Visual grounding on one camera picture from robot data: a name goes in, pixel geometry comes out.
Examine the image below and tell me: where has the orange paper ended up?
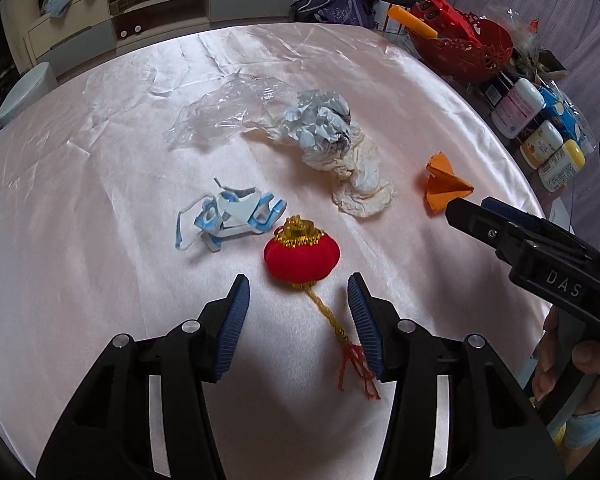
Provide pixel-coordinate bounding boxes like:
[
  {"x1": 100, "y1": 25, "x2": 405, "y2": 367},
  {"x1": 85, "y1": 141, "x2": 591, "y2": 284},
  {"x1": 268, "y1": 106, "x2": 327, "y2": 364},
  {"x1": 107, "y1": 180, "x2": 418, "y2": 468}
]
[{"x1": 424, "y1": 152, "x2": 475, "y2": 214}]

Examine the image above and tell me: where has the cream tissue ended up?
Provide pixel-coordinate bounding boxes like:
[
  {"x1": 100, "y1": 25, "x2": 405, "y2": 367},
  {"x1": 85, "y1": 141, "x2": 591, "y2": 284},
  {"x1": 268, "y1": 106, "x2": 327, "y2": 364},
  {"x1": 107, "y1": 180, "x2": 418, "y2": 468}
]
[{"x1": 264, "y1": 122, "x2": 396, "y2": 219}]

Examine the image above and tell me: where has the red lantern ornament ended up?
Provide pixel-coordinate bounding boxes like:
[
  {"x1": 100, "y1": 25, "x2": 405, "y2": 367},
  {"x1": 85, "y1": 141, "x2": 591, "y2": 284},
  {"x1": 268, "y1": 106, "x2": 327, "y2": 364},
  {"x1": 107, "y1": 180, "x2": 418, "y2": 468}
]
[{"x1": 263, "y1": 214, "x2": 380, "y2": 401}]

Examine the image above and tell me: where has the blue white torn packaging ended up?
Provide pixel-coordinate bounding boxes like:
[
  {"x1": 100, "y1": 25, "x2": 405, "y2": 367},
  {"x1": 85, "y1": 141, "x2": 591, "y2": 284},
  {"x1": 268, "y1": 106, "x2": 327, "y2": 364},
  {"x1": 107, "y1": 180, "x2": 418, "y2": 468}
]
[{"x1": 174, "y1": 179, "x2": 287, "y2": 252}]

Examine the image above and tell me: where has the clear plastic bag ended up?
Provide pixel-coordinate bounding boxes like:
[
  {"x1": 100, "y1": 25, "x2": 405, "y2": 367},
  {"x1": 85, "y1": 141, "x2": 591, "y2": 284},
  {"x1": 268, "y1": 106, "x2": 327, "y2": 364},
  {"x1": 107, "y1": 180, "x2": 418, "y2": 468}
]
[{"x1": 164, "y1": 73, "x2": 297, "y2": 152}]

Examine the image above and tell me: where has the grey white paper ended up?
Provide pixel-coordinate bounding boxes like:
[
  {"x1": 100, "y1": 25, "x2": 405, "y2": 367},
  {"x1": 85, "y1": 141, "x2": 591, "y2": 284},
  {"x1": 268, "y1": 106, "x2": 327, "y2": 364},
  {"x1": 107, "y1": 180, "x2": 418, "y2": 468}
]
[{"x1": 280, "y1": 90, "x2": 352, "y2": 162}]

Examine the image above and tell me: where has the person's right hand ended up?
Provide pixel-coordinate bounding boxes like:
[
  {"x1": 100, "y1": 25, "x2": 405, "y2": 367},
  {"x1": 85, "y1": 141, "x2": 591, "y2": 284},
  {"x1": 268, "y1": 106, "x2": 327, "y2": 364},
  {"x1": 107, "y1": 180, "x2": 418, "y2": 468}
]
[{"x1": 532, "y1": 306, "x2": 600, "y2": 403}]

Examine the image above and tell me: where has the yellow cap white bottle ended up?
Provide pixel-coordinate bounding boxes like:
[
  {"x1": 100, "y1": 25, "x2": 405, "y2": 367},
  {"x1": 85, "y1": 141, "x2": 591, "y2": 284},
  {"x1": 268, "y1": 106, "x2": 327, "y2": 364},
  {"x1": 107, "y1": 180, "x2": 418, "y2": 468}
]
[{"x1": 538, "y1": 140, "x2": 585, "y2": 193}]

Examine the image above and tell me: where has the orange label white bottle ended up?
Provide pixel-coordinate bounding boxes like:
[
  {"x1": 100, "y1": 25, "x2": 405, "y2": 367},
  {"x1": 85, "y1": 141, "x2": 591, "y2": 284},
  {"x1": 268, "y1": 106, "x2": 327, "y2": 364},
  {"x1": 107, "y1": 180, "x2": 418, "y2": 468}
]
[{"x1": 520, "y1": 120, "x2": 564, "y2": 169}]

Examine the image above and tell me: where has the pink label white bottle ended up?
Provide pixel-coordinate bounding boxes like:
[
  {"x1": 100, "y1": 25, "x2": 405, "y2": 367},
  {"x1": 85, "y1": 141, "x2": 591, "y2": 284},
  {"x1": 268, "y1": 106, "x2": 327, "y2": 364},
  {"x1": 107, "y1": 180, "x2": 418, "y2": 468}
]
[{"x1": 491, "y1": 78, "x2": 545, "y2": 140}]

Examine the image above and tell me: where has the blue snack bag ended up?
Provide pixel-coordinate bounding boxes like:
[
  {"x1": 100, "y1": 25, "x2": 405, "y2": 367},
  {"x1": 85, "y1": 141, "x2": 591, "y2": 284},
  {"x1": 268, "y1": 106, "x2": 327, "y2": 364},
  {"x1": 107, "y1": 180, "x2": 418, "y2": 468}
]
[{"x1": 539, "y1": 84, "x2": 595, "y2": 156}]

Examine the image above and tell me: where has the red perforated basket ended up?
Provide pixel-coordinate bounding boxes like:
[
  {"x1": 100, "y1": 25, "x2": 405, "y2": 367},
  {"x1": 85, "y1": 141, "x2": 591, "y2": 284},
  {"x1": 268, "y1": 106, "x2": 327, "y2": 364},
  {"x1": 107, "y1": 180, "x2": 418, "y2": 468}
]
[{"x1": 408, "y1": 0, "x2": 514, "y2": 84}]

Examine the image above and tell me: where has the orange toy stick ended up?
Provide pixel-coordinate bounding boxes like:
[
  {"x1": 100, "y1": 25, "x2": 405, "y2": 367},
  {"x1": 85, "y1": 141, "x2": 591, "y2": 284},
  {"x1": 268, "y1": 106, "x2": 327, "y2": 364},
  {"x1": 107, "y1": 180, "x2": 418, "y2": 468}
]
[{"x1": 387, "y1": 6, "x2": 438, "y2": 39}]

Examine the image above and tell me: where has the pink satin tablecloth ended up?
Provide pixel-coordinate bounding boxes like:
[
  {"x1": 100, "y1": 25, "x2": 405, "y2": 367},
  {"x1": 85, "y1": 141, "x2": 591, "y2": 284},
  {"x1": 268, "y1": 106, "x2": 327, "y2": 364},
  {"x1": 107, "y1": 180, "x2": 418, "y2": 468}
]
[{"x1": 0, "y1": 24, "x2": 547, "y2": 479}]

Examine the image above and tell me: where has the white round stool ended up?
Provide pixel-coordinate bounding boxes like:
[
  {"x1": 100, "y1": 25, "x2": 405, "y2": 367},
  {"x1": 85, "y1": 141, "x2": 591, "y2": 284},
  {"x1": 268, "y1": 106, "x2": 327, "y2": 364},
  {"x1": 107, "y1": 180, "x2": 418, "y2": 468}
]
[{"x1": 0, "y1": 62, "x2": 58, "y2": 127}]

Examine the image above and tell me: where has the beige TV cabinet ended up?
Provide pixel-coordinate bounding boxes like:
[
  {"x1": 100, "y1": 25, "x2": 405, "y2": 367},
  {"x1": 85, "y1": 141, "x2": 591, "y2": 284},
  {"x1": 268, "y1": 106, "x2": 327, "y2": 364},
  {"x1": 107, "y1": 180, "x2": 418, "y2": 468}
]
[{"x1": 0, "y1": 0, "x2": 294, "y2": 79}]

